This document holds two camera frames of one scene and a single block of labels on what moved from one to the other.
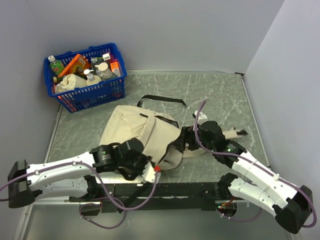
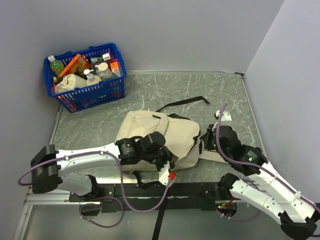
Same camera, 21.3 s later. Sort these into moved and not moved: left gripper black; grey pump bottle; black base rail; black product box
Moved: left gripper black
Not moved: grey pump bottle; black base rail; black product box
